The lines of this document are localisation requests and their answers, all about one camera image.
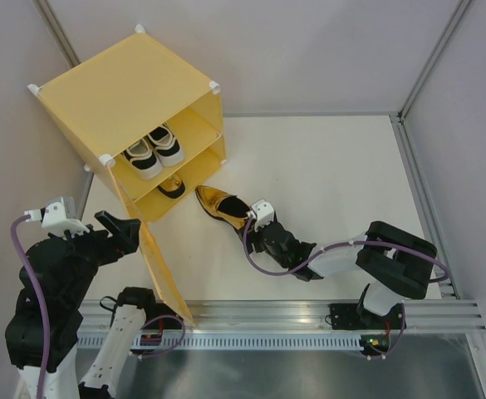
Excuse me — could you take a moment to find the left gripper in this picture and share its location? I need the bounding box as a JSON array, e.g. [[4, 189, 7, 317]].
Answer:
[[54, 208, 141, 303]]

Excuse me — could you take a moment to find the gold shoe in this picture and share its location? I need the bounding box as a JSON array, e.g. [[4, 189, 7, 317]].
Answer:
[[195, 185, 250, 239], [157, 173, 186, 200]]

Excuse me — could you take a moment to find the black white sneaker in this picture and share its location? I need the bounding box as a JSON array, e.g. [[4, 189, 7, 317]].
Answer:
[[146, 123, 185, 167], [121, 138, 163, 180]]

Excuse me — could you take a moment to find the yellow cabinet door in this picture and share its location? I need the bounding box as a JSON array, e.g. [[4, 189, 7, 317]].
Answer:
[[139, 223, 195, 327]]

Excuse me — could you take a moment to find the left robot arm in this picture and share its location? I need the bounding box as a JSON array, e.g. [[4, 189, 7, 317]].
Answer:
[[5, 209, 158, 398]]

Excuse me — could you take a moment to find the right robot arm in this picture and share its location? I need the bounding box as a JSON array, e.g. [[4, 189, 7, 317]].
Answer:
[[239, 219, 438, 329]]

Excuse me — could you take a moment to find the yellow shoe cabinet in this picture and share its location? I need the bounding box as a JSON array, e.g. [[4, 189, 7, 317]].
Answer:
[[27, 24, 229, 224]]

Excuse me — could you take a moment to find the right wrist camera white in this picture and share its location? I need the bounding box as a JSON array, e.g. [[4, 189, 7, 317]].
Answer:
[[248, 199, 276, 231]]

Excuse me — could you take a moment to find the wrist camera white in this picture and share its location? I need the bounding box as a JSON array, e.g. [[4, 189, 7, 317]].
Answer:
[[248, 199, 276, 231], [24, 196, 90, 239]]

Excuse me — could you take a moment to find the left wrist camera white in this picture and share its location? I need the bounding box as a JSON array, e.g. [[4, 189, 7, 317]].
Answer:
[[24, 196, 90, 239]]

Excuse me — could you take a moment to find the aluminium frame rail front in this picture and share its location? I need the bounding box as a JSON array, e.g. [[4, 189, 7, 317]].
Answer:
[[78, 298, 486, 333]]

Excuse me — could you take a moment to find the aluminium frame rail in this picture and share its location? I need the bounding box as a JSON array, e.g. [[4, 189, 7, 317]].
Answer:
[[78, 298, 486, 333], [388, 112, 462, 300]]

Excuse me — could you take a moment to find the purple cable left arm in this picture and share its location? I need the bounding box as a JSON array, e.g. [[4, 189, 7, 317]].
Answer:
[[9, 214, 52, 399]]

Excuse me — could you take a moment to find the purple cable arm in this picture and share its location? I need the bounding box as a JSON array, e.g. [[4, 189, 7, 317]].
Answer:
[[9, 214, 52, 399], [242, 215, 451, 362]]

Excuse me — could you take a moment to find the white slotted cable duct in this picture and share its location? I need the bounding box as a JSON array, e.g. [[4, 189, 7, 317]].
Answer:
[[76, 334, 362, 351]]

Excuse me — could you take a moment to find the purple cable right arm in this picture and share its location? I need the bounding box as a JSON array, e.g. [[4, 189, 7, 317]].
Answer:
[[242, 215, 451, 362]]

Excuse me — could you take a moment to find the aluminium frame rail right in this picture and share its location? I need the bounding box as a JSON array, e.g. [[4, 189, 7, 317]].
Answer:
[[388, 112, 462, 300]]

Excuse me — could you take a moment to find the aluminium frame post left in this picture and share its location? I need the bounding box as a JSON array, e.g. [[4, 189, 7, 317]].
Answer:
[[33, 0, 81, 68]]

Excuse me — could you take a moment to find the aluminium frame post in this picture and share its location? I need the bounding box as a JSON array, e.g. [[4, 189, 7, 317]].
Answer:
[[33, 0, 81, 68], [396, 0, 474, 125]]

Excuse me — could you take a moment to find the aluminium frame post right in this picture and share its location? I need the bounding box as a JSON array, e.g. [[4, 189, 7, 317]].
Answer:
[[396, 0, 474, 125]]

